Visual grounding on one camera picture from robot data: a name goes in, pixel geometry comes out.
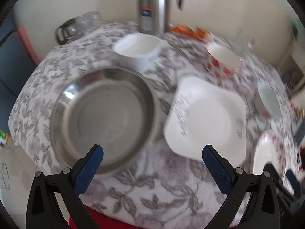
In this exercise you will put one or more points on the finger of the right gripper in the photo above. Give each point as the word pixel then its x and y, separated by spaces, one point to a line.
pixel 292 179
pixel 275 176

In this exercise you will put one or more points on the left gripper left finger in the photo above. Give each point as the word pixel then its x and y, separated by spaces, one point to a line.
pixel 43 210

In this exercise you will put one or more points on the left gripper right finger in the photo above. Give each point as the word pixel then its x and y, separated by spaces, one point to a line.
pixel 262 210

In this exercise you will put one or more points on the pink floral plate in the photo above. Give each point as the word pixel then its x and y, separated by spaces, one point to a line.
pixel 269 149

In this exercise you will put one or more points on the pale blue round bowl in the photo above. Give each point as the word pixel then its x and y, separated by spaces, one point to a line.
pixel 266 102

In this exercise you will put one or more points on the white square plate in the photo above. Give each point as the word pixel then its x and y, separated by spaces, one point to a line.
pixel 203 114

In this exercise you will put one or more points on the strawberry pattern bowl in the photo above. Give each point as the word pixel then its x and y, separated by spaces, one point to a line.
pixel 222 62

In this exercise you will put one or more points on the large stainless steel basin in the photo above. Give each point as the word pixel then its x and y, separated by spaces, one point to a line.
pixel 116 108

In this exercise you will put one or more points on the white square bowl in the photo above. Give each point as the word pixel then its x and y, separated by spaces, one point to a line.
pixel 137 51

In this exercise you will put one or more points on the floral fleece tablecloth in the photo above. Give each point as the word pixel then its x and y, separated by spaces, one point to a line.
pixel 160 189

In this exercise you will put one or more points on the clear glass mug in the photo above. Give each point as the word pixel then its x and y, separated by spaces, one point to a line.
pixel 243 44

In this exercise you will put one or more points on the orange snack packet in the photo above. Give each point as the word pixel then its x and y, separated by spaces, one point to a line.
pixel 202 34
pixel 182 29

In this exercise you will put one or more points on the upturned small glass cup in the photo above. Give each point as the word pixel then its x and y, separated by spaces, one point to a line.
pixel 90 21

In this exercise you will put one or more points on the stainless steel thermos jug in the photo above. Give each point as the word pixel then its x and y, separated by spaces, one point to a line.
pixel 154 16

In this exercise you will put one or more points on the glass teapot black handle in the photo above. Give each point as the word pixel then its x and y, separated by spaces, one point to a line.
pixel 66 31

